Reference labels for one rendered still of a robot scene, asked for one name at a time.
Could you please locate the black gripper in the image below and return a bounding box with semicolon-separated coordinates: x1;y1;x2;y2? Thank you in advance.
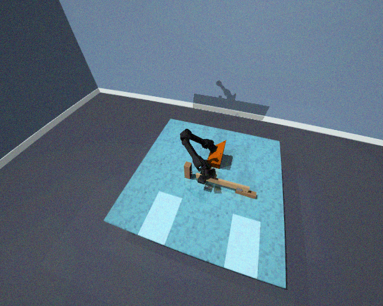
197;175;206;184

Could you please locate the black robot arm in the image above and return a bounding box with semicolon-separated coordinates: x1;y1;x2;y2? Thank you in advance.
180;129;218;180

